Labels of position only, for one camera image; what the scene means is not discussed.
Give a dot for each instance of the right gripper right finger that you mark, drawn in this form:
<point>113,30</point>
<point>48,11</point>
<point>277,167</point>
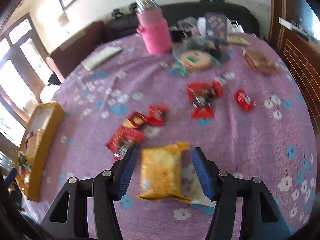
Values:
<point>261,216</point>

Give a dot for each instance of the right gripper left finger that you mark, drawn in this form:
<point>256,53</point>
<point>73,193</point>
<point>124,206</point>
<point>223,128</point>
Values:
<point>67,216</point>

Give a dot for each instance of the yellow snack pack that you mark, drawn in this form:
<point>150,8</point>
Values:
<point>161,172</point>

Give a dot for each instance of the red snack packet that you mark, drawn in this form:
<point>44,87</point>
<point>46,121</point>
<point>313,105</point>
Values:
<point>128,134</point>

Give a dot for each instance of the yellow cardboard tray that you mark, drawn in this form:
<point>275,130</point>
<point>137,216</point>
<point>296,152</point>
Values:
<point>34,147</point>

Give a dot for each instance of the small red candy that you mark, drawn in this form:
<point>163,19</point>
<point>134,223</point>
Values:
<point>244,100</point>

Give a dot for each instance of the white folded papers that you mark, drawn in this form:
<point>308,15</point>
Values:
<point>99,57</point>

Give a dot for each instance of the purple floral tablecloth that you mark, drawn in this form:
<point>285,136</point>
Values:
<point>275,141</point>

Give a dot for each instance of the red candy cluster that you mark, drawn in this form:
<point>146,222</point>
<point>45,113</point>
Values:
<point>201,96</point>

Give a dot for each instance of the maroon armchair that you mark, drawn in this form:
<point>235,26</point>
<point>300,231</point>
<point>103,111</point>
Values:
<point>67,56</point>

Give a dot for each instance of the wooden glass door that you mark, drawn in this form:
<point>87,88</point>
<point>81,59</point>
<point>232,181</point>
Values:
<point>24,75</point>

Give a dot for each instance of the round cake in green wrapper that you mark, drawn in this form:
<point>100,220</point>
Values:
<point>194,61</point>

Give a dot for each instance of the brown wrapped snack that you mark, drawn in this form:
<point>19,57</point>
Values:
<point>259,62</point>

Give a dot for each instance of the pink sleeved thermos bottle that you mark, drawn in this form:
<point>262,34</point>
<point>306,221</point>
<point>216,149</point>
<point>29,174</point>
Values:
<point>153,27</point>

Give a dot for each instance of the black sofa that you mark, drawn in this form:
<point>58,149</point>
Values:
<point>127,24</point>

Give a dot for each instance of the wooden tv cabinet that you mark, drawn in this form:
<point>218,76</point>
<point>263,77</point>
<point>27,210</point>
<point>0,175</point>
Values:
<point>291,29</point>

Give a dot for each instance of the white round container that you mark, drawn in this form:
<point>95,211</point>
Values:
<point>201,26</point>

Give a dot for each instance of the dark blue box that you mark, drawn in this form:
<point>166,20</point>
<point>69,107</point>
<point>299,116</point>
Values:
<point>216,26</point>

